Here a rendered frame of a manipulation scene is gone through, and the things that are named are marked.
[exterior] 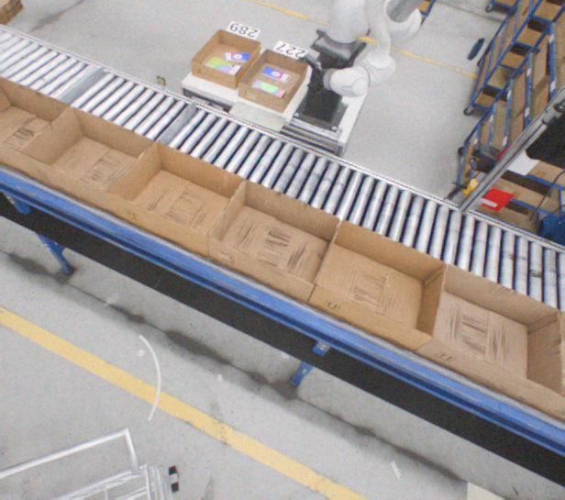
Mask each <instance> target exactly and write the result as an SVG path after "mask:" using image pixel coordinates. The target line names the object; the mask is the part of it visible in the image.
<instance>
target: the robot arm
mask: <svg viewBox="0 0 565 500"><path fill-rule="evenodd" d="M423 1H424V0H333V3H332V6H331V8H330V11H329V16H328V20H327V29H325V28H317V31H316V34H317V35H319V36H320V37H321V38H322V39H320V40H318V41H317V42H316V46H317V47H318V48H321V49H324V50H327V51H329V52H332V53H334V54H336V55H338V56H339V57H341V58H342V59H344V60H346V61H347V60H349V57H350V56H351V55H352V54H353V52H354V51H355V50H356V49H357V48H358V47H360V46H362V45H363V40H361V39H358V38H359V37H364V36H366V37H371V38H374V39H375V41H376V44H377V45H376V49H375V50H374V51H371V52H370V53H369V54H368V56H367V57H366V58H365V59H364V60H363V62H362V63H361V65H358V66H355V67H352V68H348V69H344V70H337V69H323V68H321V66H320V65H321V64H322V63H321V61H318V60H316V59H315V58H314V57H313V56H311V55H310V54H309V53H306V55H304V56H303V57H300V58H298V59H297V61H299V62H303V63H307V64H308V65H309V66H310V67H311V68H312V69H313V72H314V73H315V74H316V77H317V80H318V83H312V82H310V83H309V84H307V85H306V86H307V87H311V88H313V89H315V90H314V91H315V92H316V91H317V93H318V94H321V93H322V92H324V91H327V90H332V91H334V92H336V93H337V94H340V95H343V96H346V97H359V96H362V95H364V94H365V93H366V91H367V89H368V88H370V87H373V86H375V85H377V84H380V83H383V82H384V81H386V80H387V79H389V78H390V77H391V76H392V75H393V73H394V71H395V62H394V60H393V58H392V57H390V56H389V52H390V48H391V41H404V40H407V39H410V38H412V37H413V36H414V35H415V34H416V32H417V31H418V29H419V26H420V22H421V16H420V12H419V10H418V9H417V8H418V7H419V6H420V5H421V4H422V3H423ZM316 70H317V71H316ZM322 85H323V86H324V88H323V89H320V88H321V86H322Z"/></svg>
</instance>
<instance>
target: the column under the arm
mask: <svg viewBox="0 0 565 500"><path fill-rule="evenodd" d="M325 57H326V56H325V55H323V54H321V53H319V55H318V56H317V58H316V60H318V61H321V63H322V64H321V65H320V66H321V68H323V69H337V70H344V69H348V68H352V67H353V64H354V62H353V63H352V64H351V65H349V66H347V65H345V64H344V65H342V66H334V65H331V64H329V63H327V62H326V60H325ZM310 82H312V83H318V80H317V77H316V74H315V73H314V72H313V69H312V72H311V76H310V81H309V83H310ZM314 90H315V89H313V88H311V87H308V89H307V92H306V93H305V96H304V97H303V99H302V101H301V103H300V104H299V106H298V107H297V108H296V110H295V112H294V114H293V117H295V118H297V119H300V120H303V121H305V122H307V123H310V124H313V125H316V126H318V127H321V128H324V129H327V130H330V131H333V132H335V133H337V130H338V127H339V125H340V123H341V121H342V118H343V117H344V115H345V113H346V111H347V108H348V106H349V105H348V104H346V103H343V102H342V99H343V95H340V94H337V93H336V92H334V91H332V90H327V91H324V92H322V93H321V94H318V93H317V91H316V92H315V91H314Z"/></svg>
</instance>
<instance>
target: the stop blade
mask: <svg viewBox="0 0 565 500"><path fill-rule="evenodd" d="M195 113H196V102H195V99H194V100H193V102H192V103H191V104H190V105H189V106H188V107H187V108H186V109H185V110H184V111H183V112H182V113H181V114H180V115H179V116H178V117H177V119H176V120H175V121H174V122H173V123H172V124H171V125H170V126H169V127H168V128H167V129H166V130H165V132H164V133H163V134H162V135H161V136H160V137H159V138H158V139H157V140H156V141H155V142H156V143H157V141H158V142H160V143H163V144H165V145H168V144H169V143H170V142H171V140H172V139H173V138H174V137H175V136H176V135H177V134H178V132H179V131H180V130H181V129H182V128H183V127H184V126H185V124H186V123H187V122H188V121H189V120H190V119H191V118H192V117H193V116H194V114H195Z"/></svg>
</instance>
